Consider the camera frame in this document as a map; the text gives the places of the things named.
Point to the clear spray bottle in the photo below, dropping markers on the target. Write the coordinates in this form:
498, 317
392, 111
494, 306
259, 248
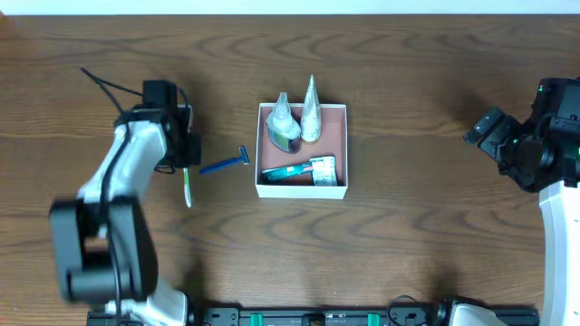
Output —
283, 130

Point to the green white toothbrush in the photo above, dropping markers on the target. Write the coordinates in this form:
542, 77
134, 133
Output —
186, 188

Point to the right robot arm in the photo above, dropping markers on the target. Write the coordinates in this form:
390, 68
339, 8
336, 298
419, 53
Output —
559, 207

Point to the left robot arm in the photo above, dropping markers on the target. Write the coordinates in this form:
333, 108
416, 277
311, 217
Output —
102, 245

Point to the white cream tube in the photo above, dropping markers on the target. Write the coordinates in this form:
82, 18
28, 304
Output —
311, 120

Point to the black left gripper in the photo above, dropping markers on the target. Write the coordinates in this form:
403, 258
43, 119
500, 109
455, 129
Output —
189, 148

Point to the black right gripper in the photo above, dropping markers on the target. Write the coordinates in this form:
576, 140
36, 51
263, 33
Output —
486, 131

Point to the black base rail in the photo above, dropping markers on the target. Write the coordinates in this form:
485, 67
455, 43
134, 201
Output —
398, 315

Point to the green soap packet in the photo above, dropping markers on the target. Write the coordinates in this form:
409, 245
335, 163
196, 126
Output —
324, 171

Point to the blue disposable razor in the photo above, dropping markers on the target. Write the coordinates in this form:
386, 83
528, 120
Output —
242, 159

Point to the red teal toothpaste tube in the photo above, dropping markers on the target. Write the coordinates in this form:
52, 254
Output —
273, 175

